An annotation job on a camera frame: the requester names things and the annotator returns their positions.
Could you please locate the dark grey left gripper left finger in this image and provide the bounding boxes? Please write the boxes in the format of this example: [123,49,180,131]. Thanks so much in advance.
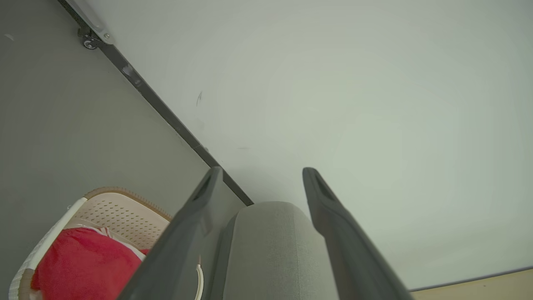
[117,166,224,300]

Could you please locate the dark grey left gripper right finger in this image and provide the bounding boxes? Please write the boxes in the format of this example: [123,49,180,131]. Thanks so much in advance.
[302,167,413,300]

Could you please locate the red garment with white band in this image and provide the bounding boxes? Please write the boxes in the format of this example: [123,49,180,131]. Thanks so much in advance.
[31,225,149,300]

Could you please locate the grey fabric sofa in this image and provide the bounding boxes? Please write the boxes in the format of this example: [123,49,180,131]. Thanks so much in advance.
[208,201,340,300]

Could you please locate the cream perforated laundry basket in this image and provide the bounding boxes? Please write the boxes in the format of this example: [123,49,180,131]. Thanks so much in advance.
[8,187,204,300]

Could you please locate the black baseboard strip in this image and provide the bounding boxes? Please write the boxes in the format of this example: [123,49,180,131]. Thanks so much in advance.
[56,0,254,207]

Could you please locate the small black caster wheel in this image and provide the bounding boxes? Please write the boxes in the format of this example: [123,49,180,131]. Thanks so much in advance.
[80,32,101,51]

